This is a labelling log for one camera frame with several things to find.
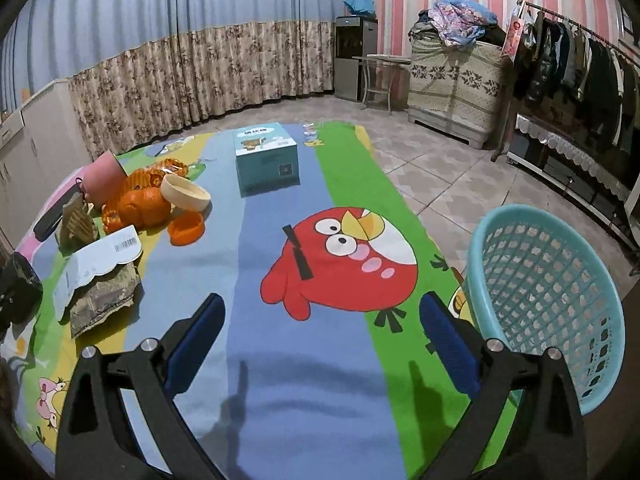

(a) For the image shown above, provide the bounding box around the low shelf with lace cloth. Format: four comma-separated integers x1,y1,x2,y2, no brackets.
505,112,640,256

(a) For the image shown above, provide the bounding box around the cartoon bird printed blanket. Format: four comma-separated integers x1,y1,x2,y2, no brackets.
0,121,521,480

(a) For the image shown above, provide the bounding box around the metal clothes rack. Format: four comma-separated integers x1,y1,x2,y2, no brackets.
492,0,640,163

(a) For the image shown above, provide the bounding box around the orange plastic packaging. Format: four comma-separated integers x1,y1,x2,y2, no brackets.
101,158,203,235

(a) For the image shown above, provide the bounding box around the pile of folded clothes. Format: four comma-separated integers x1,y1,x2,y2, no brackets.
409,0,501,50

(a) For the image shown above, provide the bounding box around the cabinet with patterned cover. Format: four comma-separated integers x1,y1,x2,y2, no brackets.
406,35,506,150

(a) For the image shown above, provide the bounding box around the row of hanging clothes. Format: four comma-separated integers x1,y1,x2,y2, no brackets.
510,7,640,156

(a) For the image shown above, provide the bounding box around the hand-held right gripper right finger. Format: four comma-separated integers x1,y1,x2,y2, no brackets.
419,292,588,480

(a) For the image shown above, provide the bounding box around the blue and floral curtain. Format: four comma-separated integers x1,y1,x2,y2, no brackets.
0,0,351,161

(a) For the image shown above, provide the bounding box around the pink hanging bag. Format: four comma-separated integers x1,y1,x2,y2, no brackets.
501,2,527,61

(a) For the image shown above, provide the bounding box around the cream round bowl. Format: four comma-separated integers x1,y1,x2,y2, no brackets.
160,173,211,212

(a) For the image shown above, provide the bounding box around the white side cabinet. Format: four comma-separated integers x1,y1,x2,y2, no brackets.
0,80,96,251

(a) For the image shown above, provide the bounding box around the small orange cup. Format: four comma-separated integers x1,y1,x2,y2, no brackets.
166,210,205,247

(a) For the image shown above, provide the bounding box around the brown cardboard piece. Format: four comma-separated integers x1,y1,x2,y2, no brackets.
54,192,98,253

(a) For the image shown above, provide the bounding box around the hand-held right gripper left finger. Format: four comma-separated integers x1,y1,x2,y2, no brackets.
56,292,227,480

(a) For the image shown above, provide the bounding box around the camouflage snack packet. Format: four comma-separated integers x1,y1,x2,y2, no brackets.
67,262,142,338

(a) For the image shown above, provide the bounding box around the black case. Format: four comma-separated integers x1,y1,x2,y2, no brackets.
33,200,68,242

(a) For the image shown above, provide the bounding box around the teal tissue box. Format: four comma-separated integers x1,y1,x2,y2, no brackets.
234,122,301,198

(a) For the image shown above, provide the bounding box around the pink cup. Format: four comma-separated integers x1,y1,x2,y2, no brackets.
80,152,126,206

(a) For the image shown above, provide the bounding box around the small side table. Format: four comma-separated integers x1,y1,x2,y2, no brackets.
352,54,412,111

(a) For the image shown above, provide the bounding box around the grey water dispenser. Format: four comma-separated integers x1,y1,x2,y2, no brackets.
333,16,379,102

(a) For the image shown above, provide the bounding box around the light blue plastic basket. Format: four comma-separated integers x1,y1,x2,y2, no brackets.
461,204,626,416

